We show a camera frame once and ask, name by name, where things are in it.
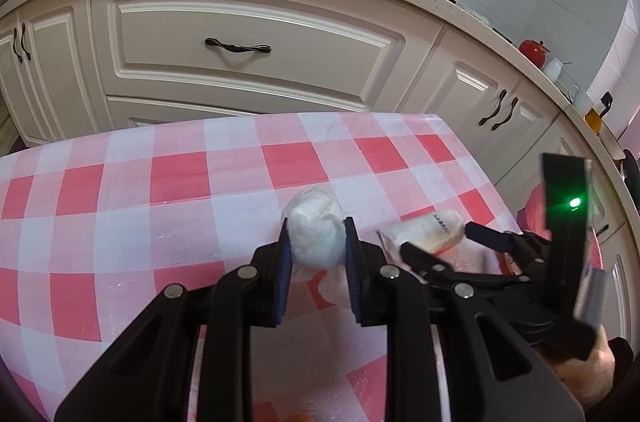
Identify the white cabinet drawer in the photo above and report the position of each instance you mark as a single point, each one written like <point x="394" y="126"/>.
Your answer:
<point x="300" y="17"/>

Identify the red white checkered tablecloth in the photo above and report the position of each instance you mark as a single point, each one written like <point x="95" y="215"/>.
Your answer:
<point x="180" y="182"/>

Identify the person's right hand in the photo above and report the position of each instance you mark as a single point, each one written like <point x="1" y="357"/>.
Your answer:
<point x="590" y="382"/>

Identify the white mug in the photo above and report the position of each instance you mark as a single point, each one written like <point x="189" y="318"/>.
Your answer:
<point x="581" y="100"/>

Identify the red lidded pot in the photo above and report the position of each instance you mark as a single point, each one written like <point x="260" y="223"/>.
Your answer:
<point x="532" y="52"/>

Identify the white ceramic jar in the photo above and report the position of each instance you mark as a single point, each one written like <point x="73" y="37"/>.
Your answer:
<point x="552" y="70"/>

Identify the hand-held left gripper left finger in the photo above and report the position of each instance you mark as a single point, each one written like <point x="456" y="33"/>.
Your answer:
<point x="282" y="272"/>

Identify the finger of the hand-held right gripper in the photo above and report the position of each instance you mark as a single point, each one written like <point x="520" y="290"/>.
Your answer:
<point x="495" y="239"/>
<point x="430" y="264"/>

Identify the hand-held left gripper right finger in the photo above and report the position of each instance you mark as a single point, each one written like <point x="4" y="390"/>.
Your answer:
<point x="352" y="272"/>

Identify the white plastic wrapper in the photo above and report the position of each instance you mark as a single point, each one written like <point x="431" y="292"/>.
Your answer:
<point x="425" y="229"/>

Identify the black round pan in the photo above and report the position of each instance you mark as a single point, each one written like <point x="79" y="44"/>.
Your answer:
<point x="632" y="172"/>

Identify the oil bottle with black spout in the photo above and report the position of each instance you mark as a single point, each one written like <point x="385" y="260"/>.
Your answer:
<point x="597" y="112"/>

